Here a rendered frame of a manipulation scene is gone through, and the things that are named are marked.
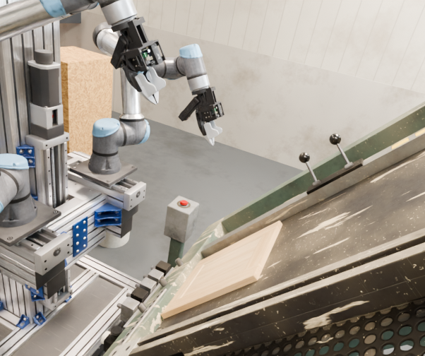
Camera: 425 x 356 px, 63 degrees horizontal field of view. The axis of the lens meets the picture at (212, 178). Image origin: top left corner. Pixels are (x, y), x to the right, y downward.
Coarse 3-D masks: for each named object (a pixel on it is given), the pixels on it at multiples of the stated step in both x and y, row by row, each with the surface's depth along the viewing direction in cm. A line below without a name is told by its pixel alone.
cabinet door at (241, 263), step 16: (272, 224) 121; (240, 240) 129; (256, 240) 118; (272, 240) 110; (208, 256) 138; (224, 256) 126; (240, 256) 115; (256, 256) 104; (192, 272) 134; (208, 272) 122; (224, 272) 112; (240, 272) 102; (256, 272) 95; (192, 288) 118; (208, 288) 107; (224, 288) 100; (176, 304) 113; (192, 304) 107
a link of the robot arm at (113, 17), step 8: (120, 0) 78; (128, 0) 79; (104, 8) 79; (112, 8) 78; (120, 8) 78; (128, 8) 79; (104, 16) 81; (112, 16) 79; (120, 16) 79; (128, 16) 80; (112, 24) 81
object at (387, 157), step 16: (416, 144) 98; (368, 160) 107; (384, 160) 103; (400, 160) 101; (352, 176) 108; (368, 176) 106; (304, 192) 121; (320, 192) 114; (336, 192) 112; (288, 208) 121; (304, 208) 119; (256, 224) 129; (224, 240) 138
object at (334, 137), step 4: (332, 136) 112; (336, 136) 112; (340, 136) 113; (332, 140) 112; (336, 140) 112; (340, 140) 112; (336, 144) 113; (340, 148) 112; (340, 152) 112; (344, 156) 111; (348, 160) 110; (348, 164) 109; (352, 164) 109; (348, 168) 109
